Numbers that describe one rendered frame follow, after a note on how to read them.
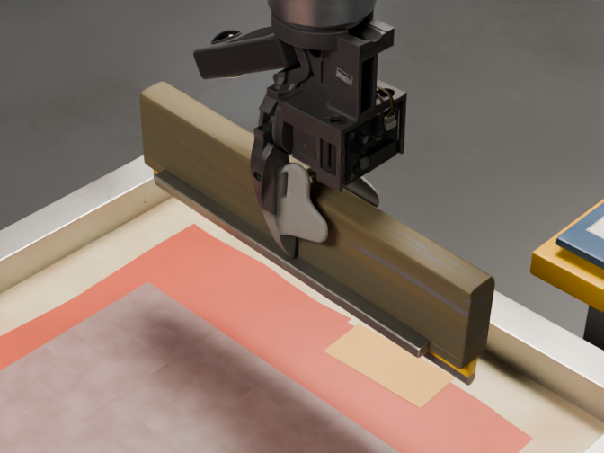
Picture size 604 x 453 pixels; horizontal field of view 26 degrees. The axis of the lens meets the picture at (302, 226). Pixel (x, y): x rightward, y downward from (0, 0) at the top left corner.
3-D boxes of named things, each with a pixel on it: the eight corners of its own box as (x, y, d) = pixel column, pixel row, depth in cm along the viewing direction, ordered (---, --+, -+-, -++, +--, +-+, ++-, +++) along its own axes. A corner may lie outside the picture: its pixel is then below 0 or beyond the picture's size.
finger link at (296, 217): (308, 294, 99) (321, 187, 94) (253, 260, 102) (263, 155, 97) (336, 279, 101) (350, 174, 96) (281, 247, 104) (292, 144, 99)
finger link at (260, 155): (260, 220, 98) (270, 115, 93) (245, 212, 99) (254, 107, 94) (303, 201, 101) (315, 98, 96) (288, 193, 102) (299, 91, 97)
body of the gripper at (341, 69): (336, 202, 93) (338, 53, 86) (252, 155, 98) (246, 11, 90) (406, 158, 97) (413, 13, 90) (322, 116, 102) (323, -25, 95)
